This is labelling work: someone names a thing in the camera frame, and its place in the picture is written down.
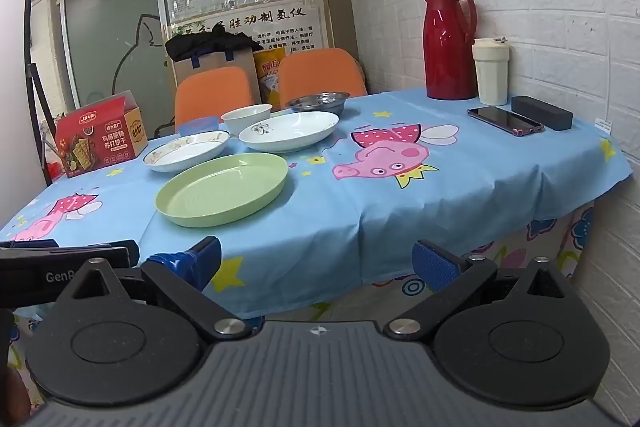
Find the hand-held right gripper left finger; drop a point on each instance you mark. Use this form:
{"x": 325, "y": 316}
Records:
{"x": 210, "y": 259}

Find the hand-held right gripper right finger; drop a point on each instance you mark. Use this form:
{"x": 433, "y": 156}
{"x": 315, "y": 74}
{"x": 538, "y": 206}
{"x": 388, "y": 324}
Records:
{"x": 435, "y": 264}

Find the large white deep plate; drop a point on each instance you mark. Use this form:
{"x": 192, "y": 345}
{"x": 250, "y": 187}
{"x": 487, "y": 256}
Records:
{"x": 295, "y": 132}

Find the stainless steel bowl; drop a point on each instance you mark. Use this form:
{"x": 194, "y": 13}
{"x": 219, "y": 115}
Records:
{"x": 317, "y": 103}

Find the green plastic plate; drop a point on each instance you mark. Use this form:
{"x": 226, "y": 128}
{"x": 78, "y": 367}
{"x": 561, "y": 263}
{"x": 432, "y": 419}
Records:
{"x": 220, "y": 192}

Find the blue cartoon pig tablecloth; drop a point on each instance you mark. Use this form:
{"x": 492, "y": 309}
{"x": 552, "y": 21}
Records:
{"x": 350, "y": 217}

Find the white plate with brown pattern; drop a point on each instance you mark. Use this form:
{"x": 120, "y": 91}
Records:
{"x": 185, "y": 152}

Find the white ceramic bowl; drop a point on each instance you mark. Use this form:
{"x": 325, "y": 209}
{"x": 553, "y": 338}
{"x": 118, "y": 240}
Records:
{"x": 245, "y": 119}

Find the red cracker box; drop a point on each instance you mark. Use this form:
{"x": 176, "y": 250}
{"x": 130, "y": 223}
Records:
{"x": 100, "y": 142}

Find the smartphone in purple case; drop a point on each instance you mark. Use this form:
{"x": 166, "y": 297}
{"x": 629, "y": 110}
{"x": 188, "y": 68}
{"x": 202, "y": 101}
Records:
{"x": 505, "y": 119}

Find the orange chair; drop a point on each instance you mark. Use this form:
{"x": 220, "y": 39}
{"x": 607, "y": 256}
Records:
{"x": 320, "y": 74}
{"x": 212, "y": 97}

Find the black easel stand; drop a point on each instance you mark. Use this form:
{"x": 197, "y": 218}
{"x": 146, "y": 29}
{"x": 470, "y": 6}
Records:
{"x": 41, "y": 107}

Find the black framed whiteboard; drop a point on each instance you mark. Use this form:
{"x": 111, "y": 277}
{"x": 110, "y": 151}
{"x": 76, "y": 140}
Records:
{"x": 12, "y": 97}

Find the black rectangular case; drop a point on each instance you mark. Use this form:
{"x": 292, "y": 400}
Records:
{"x": 542, "y": 112}

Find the yellow snack bag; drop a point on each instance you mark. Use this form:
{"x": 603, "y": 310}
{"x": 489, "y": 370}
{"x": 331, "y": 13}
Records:
{"x": 270, "y": 77}

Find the white tumbler cup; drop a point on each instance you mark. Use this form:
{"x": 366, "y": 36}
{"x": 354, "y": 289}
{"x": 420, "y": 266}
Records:
{"x": 491, "y": 74}

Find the red thermos jug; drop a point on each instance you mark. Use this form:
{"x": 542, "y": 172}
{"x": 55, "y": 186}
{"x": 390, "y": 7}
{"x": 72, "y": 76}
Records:
{"x": 445, "y": 52}

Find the black cloth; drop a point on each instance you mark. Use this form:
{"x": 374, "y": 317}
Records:
{"x": 210, "y": 42}

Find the frosted glass partition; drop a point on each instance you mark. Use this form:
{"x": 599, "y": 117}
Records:
{"x": 100, "y": 32}

